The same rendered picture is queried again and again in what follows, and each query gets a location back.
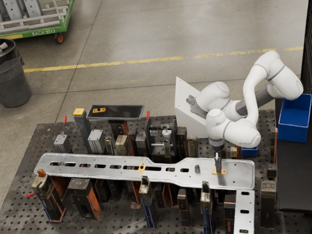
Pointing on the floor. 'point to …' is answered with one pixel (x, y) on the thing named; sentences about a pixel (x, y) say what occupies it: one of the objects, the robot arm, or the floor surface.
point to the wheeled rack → (40, 22)
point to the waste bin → (12, 76)
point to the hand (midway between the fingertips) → (218, 166)
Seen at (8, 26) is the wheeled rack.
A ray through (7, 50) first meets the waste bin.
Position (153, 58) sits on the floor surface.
